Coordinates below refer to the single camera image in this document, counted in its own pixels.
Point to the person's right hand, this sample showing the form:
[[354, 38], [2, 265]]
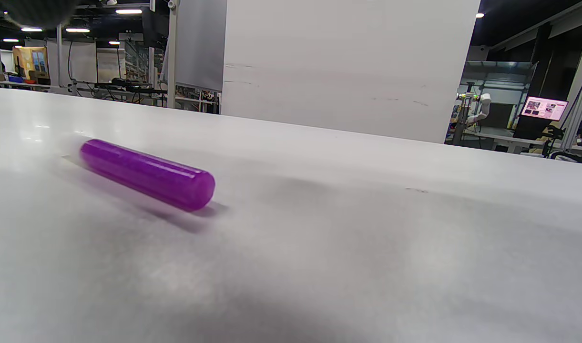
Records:
[[40, 12]]

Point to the purple glitter glue pen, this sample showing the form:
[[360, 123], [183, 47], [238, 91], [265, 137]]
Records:
[[148, 174]]

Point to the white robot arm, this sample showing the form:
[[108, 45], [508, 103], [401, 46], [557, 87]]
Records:
[[482, 107]]

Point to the orange poster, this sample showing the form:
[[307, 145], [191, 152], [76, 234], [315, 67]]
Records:
[[31, 62]]

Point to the white partition board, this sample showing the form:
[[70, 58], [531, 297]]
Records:
[[348, 62]]

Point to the pink monitor screen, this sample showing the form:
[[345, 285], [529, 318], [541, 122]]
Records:
[[543, 108]]

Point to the white metal frame stand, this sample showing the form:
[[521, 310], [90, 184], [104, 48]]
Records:
[[171, 52]]

